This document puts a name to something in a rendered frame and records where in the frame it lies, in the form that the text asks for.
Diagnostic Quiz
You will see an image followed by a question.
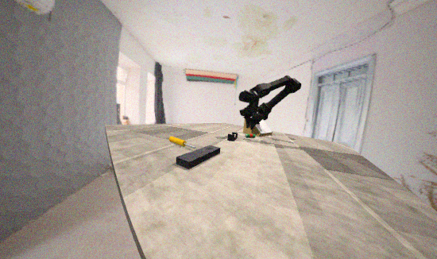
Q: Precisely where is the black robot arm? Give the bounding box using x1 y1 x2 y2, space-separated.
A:
239 75 301 120

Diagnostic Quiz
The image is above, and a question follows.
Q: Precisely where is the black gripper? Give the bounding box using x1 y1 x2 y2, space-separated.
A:
242 104 264 129

